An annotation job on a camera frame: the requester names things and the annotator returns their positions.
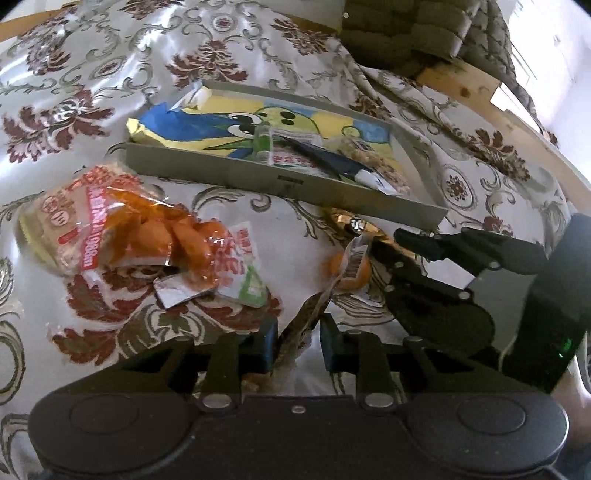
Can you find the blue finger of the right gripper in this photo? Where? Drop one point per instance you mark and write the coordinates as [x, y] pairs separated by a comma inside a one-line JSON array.
[[476, 250], [406, 275]]

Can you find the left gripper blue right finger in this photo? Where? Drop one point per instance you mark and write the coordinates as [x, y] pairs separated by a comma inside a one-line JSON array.
[[362, 355]]

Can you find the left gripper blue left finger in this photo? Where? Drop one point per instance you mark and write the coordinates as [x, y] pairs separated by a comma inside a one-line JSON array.
[[226, 362]]

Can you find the dark jerky clear packet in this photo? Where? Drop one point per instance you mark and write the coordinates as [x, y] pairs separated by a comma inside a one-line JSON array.
[[297, 331]]

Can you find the small orange fruit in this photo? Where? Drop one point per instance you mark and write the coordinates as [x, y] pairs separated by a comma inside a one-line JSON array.
[[357, 272]]

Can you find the gold brown candy wrapper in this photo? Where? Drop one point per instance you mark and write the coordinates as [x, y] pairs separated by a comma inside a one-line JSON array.
[[354, 225]]

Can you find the dark blue stick packet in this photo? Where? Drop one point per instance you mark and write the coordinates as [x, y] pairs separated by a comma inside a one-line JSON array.
[[340, 165]]

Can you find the nut bar clear packet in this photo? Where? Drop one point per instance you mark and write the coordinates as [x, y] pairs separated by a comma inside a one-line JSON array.
[[386, 167]]

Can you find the white green snack pouch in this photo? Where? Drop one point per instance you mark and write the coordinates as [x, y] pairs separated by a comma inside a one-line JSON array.
[[286, 156]]

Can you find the orange snack clear bag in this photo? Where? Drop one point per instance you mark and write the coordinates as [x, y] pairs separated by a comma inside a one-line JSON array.
[[143, 230]]

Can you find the green white stick packet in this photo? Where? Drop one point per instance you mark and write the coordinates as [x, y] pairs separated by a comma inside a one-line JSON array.
[[262, 144]]

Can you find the rice cracker square packet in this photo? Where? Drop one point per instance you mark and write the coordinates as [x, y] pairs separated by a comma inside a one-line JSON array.
[[66, 226]]

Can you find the small white paper packet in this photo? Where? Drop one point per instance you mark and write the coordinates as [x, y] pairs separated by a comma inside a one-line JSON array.
[[176, 289]]

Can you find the grey tray with painted liner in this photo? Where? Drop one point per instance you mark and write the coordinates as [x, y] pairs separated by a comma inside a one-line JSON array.
[[205, 134]]

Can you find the olive quilted down jacket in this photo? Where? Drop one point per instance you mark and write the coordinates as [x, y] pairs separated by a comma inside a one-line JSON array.
[[407, 37]]

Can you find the floral satin bedspread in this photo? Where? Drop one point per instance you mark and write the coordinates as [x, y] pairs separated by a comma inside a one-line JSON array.
[[56, 330]]

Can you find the wooden bed frame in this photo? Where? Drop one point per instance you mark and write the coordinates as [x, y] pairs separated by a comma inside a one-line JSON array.
[[508, 120]]

